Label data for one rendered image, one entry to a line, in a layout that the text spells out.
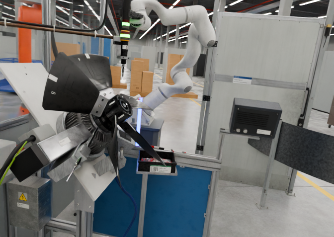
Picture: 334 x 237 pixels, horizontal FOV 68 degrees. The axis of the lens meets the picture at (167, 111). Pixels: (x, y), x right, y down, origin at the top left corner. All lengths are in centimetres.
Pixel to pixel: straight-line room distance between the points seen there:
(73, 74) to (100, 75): 27
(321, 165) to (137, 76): 716
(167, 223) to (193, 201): 26
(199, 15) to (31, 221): 137
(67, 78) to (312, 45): 262
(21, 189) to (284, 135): 220
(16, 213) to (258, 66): 255
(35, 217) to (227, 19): 252
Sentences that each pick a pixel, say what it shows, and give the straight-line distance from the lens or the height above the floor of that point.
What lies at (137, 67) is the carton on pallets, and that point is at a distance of 878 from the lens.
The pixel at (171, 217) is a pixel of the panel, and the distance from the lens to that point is 184.
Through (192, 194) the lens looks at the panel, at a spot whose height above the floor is 59.
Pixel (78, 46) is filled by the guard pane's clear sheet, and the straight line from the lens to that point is 229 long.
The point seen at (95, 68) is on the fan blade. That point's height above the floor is 136.
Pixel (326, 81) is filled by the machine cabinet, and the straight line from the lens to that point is 1092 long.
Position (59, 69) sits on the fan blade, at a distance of 97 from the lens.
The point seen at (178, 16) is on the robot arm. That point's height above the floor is 168.
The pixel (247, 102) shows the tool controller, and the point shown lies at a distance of 151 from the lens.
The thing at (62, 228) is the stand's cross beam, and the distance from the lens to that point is 147.
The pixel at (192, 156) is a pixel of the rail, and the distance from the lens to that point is 160.
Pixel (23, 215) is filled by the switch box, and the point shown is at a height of 69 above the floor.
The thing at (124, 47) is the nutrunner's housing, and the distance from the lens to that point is 119.
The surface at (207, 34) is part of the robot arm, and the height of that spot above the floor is 161.
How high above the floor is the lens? 145
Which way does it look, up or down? 12 degrees down
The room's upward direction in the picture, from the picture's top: 6 degrees clockwise
